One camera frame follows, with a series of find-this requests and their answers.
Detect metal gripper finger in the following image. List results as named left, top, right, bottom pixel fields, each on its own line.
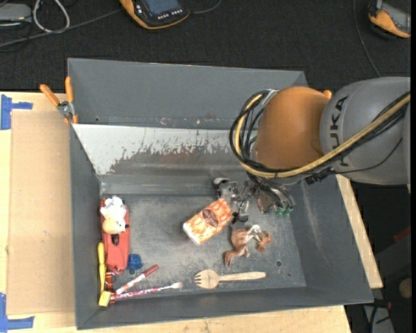
left=213, top=177, right=240, bottom=201
left=231, top=199, right=251, bottom=223

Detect brown toy animal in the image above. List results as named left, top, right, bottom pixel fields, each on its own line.
left=223, top=224, right=273, bottom=267

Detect orange and white box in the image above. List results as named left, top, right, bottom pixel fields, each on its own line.
left=182, top=198, right=234, bottom=246

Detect wooden spork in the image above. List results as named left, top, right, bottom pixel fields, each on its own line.
left=193, top=268, right=267, bottom=290

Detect grey metal bin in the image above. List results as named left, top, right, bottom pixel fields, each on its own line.
left=67, top=58, right=374, bottom=330

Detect white crumpled cloth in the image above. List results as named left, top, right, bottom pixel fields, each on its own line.
left=100, top=195, right=128, bottom=222

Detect small blue toy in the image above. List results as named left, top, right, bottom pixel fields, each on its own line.
left=127, top=253, right=144, bottom=271

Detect cream toy egg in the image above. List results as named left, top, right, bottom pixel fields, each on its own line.
left=101, top=217, right=130, bottom=236

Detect red and white marker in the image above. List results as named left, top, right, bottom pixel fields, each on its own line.
left=114, top=264, right=159, bottom=296

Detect red toy car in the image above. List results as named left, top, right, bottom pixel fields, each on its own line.
left=100, top=197, right=131, bottom=274

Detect yellow stick tool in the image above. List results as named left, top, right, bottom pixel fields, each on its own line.
left=96, top=241, right=112, bottom=308

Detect brown cardboard board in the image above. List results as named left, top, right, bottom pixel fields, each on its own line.
left=6, top=109, right=78, bottom=316

